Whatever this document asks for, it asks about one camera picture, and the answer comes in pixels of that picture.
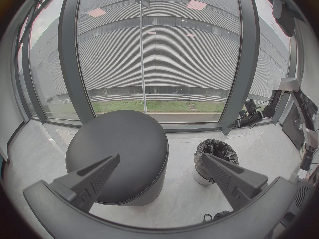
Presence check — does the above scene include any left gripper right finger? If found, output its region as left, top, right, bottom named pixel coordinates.
left=201, top=153, right=269, bottom=213

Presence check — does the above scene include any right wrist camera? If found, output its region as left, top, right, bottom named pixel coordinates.
left=239, top=99, right=258, bottom=118

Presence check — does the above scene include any window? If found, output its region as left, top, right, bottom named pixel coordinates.
left=15, top=0, right=299, bottom=135

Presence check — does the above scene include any white trash bin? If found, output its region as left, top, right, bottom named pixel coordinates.
left=192, top=167, right=217, bottom=185

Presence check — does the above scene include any black plastic bag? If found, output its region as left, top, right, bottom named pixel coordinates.
left=194, top=139, right=239, bottom=181

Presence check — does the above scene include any black cable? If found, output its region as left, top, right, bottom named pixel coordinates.
left=203, top=210, right=230, bottom=224

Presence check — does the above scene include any dark grey round chair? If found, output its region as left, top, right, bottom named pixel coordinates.
left=65, top=110, right=170, bottom=206

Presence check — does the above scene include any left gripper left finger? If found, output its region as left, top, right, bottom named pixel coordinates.
left=51, top=153, right=120, bottom=213

